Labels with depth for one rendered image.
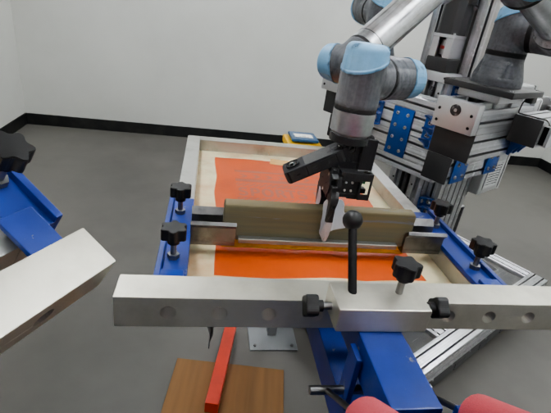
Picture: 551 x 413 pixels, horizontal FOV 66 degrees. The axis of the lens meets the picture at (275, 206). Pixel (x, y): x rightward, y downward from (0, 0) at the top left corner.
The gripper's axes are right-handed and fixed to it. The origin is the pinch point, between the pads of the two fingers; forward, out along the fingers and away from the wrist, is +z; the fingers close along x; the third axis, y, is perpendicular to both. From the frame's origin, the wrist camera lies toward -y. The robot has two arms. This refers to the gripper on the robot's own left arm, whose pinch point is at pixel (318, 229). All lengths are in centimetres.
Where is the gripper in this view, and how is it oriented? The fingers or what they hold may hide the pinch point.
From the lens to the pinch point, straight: 84.6
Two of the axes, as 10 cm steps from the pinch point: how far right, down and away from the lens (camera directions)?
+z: -1.3, 8.9, 4.3
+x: -1.3, -4.4, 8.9
